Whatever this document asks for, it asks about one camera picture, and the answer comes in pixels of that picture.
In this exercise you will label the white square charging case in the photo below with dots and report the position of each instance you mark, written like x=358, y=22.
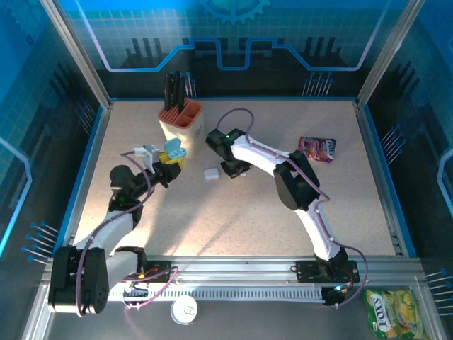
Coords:
x=211, y=173

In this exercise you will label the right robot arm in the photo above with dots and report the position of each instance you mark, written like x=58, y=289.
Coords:
x=262, y=156

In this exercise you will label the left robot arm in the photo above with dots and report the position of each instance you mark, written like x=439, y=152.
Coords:
x=106, y=230

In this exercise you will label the beige knife block orange top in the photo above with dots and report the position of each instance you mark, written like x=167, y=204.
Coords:
x=184, y=129

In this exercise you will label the purple candy bag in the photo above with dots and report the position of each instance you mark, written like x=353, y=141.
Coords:
x=318, y=148

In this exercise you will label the white round lid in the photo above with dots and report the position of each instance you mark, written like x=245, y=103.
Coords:
x=184, y=310

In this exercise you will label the black controller box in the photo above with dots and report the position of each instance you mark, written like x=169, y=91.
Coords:
x=332, y=297

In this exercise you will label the yellow green candy bag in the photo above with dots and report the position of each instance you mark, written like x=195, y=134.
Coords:
x=393, y=315

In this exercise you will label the aluminium side rail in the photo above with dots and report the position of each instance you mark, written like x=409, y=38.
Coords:
x=90, y=166
x=377, y=159

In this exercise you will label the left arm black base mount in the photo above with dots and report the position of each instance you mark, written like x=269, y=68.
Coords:
x=161, y=263

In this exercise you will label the long aluminium base rail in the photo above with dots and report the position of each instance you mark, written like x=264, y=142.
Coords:
x=230, y=269

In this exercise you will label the aluminium frame post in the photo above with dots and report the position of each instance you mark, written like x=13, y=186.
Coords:
x=76, y=53
x=387, y=53

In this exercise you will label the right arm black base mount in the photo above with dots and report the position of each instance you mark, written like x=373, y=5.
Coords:
x=308, y=271

